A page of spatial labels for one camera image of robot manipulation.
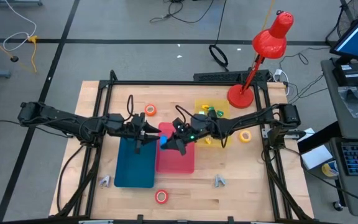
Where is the black aluminium table frame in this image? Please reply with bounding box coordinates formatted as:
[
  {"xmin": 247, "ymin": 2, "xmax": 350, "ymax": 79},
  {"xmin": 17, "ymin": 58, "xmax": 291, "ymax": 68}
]
[{"xmin": 50, "ymin": 70, "xmax": 315, "ymax": 224}]

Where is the white power adapter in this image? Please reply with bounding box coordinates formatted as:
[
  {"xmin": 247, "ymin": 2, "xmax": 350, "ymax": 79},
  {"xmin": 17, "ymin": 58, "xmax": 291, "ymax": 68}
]
[{"xmin": 272, "ymin": 68, "xmax": 290, "ymax": 96}]

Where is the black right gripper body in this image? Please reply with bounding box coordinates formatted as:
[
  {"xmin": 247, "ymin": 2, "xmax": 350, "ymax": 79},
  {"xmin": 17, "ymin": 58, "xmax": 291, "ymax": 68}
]
[{"xmin": 172, "ymin": 114, "xmax": 213, "ymax": 142}]

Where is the red tape roll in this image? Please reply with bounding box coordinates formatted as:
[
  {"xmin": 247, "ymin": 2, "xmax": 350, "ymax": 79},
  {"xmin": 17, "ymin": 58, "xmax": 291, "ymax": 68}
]
[{"xmin": 154, "ymin": 189, "xmax": 169, "ymax": 205}]

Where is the black mini computer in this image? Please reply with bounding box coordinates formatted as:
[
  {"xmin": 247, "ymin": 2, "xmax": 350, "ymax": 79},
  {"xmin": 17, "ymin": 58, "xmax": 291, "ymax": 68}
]
[{"xmin": 332, "ymin": 63, "xmax": 358, "ymax": 87}]

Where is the black perforated bar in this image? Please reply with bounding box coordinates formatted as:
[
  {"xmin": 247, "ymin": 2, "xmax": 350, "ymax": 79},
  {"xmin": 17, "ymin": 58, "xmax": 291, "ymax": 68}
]
[{"xmin": 193, "ymin": 69, "xmax": 272, "ymax": 83}]

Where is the yellow hanging cord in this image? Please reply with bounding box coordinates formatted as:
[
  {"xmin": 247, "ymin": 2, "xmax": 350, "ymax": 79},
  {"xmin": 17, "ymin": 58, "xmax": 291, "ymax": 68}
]
[{"xmin": 252, "ymin": 0, "xmax": 275, "ymax": 68}]

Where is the clear plastic bag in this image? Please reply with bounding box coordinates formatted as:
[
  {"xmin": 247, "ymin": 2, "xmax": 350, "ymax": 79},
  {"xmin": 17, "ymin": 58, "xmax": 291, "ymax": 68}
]
[{"xmin": 337, "ymin": 86, "xmax": 358, "ymax": 119}]

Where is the white cardboard box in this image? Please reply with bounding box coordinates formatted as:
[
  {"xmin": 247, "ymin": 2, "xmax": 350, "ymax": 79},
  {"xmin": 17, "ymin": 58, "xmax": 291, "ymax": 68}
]
[{"xmin": 300, "ymin": 144, "xmax": 334, "ymax": 170}]

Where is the pink translucent plastic bin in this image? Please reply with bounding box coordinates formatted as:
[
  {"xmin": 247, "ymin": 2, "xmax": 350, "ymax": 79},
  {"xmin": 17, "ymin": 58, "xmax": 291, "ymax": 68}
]
[{"xmin": 155, "ymin": 122, "xmax": 196, "ymax": 174}]

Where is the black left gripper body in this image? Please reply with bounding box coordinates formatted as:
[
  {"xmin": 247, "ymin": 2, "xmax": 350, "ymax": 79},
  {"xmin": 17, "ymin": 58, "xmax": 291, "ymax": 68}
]
[{"xmin": 104, "ymin": 113, "xmax": 147, "ymax": 138}]

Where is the yellow floor cable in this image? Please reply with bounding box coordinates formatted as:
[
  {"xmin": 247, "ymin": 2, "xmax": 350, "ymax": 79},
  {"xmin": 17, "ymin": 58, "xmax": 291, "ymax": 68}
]
[{"xmin": 26, "ymin": 35, "xmax": 39, "ymax": 74}]

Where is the black coiled cable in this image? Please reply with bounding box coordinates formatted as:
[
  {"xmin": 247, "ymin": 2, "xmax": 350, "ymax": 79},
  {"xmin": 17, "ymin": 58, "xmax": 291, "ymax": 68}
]
[{"xmin": 208, "ymin": 0, "xmax": 229, "ymax": 72}]

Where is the blue plastic bin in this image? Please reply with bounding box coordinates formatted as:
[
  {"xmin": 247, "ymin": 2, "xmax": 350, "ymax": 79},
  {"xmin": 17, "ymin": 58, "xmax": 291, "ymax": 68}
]
[{"xmin": 114, "ymin": 136, "xmax": 158, "ymax": 189}]

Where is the orange tape roll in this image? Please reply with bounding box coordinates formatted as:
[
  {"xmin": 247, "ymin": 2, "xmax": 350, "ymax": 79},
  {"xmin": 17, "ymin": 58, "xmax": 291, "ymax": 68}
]
[{"xmin": 144, "ymin": 104, "xmax": 157, "ymax": 117}]

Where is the white floor cable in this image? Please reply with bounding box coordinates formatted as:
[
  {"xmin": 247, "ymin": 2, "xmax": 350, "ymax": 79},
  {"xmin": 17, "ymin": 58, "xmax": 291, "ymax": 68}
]
[{"xmin": 2, "ymin": 0, "xmax": 38, "ymax": 52}]

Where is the yellow strap with black foot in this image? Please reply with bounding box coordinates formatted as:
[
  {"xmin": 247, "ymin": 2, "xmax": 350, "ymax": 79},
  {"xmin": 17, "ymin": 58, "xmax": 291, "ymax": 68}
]
[{"xmin": 0, "ymin": 28, "xmax": 20, "ymax": 63}]

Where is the yellow translucent plastic bin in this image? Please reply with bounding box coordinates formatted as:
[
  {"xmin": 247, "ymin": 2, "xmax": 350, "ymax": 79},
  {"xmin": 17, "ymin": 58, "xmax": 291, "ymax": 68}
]
[{"xmin": 194, "ymin": 99, "xmax": 233, "ymax": 148}]

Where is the black floor fan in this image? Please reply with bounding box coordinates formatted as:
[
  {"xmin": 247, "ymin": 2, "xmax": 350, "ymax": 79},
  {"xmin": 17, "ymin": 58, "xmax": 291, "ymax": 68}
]
[{"xmin": 336, "ymin": 0, "xmax": 358, "ymax": 39}]

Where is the red desk lamp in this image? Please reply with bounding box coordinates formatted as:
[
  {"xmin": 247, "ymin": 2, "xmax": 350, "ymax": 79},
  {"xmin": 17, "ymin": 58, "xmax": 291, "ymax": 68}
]
[{"xmin": 226, "ymin": 10, "xmax": 295, "ymax": 110}]

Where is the black floor cable tangle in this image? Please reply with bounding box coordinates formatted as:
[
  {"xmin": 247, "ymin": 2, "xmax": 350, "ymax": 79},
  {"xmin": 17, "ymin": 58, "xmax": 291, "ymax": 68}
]
[{"xmin": 149, "ymin": 0, "xmax": 214, "ymax": 24}]

